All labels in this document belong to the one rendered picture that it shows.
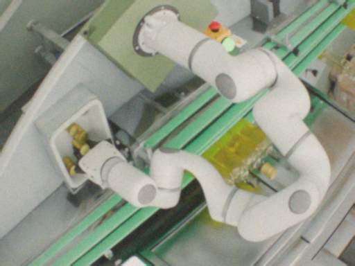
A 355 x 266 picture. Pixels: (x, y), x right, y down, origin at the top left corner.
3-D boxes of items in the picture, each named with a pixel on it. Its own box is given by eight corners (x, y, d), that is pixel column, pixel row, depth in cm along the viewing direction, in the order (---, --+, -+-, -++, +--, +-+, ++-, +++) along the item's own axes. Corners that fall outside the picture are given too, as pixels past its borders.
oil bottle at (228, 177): (170, 161, 148) (224, 201, 137) (168, 149, 144) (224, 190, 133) (184, 149, 150) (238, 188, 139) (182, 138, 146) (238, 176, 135)
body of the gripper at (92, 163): (107, 196, 116) (84, 178, 124) (137, 171, 120) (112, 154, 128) (93, 175, 112) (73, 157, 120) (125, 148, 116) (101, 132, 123)
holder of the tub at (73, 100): (62, 183, 136) (76, 199, 132) (32, 121, 115) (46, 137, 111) (101, 148, 142) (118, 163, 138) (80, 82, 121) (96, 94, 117)
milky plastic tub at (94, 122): (56, 174, 131) (73, 192, 127) (32, 122, 114) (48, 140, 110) (98, 137, 138) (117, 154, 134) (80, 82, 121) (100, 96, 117)
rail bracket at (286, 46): (265, 41, 154) (296, 59, 147) (264, 25, 148) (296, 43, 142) (271, 36, 156) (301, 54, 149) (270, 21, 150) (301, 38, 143)
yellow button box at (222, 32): (200, 46, 152) (218, 56, 148) (197, 29, 146) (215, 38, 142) (214, 36, 155) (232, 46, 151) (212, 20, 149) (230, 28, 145)
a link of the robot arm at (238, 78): (186, 45, 105) (244, 80, 97) (226, 30, 112) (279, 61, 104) (183, 80, 111) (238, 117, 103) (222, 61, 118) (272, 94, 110)
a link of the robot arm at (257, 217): (253, 152, 110) (231, 160, 96) (330, 176, 101) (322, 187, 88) (234, 219, 112) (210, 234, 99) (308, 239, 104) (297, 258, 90)
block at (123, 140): (118, 157, 140) (134, 171, 136) (111, 136, 132) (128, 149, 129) (127, 149, 141) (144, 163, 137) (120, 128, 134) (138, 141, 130)
